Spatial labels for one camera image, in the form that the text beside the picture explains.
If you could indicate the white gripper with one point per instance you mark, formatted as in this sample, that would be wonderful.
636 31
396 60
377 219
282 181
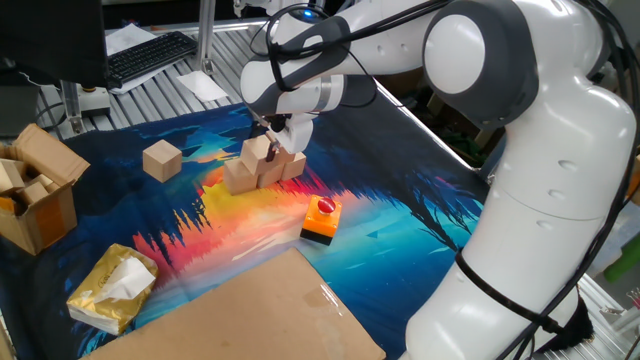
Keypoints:
298 134

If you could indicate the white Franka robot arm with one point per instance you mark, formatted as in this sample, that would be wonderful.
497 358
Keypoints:
550 225

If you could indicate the orange emergency stop button box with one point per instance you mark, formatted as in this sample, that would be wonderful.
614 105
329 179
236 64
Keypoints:
321 220

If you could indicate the small white paper sheet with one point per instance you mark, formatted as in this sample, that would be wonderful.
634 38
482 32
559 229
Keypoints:
202 86

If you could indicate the colourful forest print mat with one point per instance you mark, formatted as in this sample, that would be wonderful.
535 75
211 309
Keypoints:
400 225

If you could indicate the black computer keyboard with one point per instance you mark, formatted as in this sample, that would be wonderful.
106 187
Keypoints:
150 55

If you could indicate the flat brown cardboard sheet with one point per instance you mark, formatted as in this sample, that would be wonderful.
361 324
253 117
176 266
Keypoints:
240 315

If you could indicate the beige box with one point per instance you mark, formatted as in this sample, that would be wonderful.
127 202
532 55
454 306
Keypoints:
450 117

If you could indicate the gold tissue pack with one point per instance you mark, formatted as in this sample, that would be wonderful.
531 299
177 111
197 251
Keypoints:
110 295

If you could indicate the open brown cardboard box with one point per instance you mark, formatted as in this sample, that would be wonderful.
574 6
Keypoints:
50 220

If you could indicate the black monitor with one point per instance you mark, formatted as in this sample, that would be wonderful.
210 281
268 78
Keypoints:
50 40

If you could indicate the green plastic object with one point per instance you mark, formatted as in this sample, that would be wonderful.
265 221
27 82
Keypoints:
625 260

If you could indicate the aluminium profile post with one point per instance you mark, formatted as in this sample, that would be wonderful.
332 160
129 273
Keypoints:
205 35

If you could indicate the silver table edge rail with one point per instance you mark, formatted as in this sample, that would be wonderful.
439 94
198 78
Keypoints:
425 127

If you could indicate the short aluminium stand post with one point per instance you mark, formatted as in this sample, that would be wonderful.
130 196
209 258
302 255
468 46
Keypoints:
73 107

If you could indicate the blue-grey metal post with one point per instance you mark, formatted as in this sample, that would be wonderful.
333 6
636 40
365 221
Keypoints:
492 161

